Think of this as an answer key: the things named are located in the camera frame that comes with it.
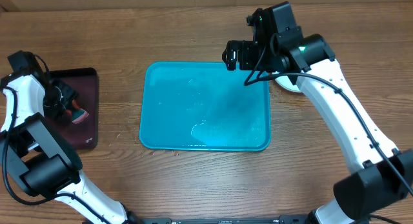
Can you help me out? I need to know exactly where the teal plastic tray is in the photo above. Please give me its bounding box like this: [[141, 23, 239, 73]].
[[139, 61, 271, 152]]

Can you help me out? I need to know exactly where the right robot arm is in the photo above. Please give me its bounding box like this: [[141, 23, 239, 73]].
[[222, 2, 412, 224]]

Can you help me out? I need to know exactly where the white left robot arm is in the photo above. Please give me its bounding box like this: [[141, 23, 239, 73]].
[[1, 50, 139, 223]]

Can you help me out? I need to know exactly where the black water tray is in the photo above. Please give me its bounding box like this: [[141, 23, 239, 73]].
[[46, 68, 99, 150]]

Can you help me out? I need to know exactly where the white plate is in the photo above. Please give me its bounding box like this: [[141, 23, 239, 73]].
[[275, 76, 301, 93]]

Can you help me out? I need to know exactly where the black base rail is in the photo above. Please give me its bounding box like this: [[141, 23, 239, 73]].
[[124, 215, 318, 224]]

